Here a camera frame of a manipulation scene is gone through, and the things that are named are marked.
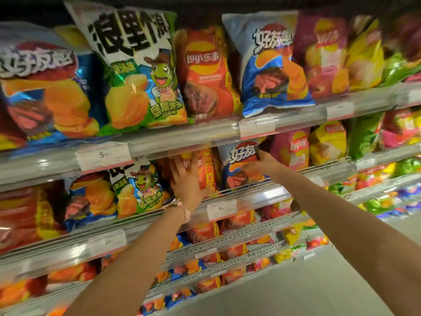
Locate person's right hand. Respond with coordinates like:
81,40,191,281
242,150,291,184

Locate person's left hand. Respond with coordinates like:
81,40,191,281
169,154,210,212

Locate chip bags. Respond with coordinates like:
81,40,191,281
357,186,421,221
327,157,421,197

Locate person's right forearm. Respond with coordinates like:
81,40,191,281
275,169,421,316

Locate person's left forearm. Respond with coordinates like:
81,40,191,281
64,204,191,316

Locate pink bead bracelet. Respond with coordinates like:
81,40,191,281
177,201,192,224

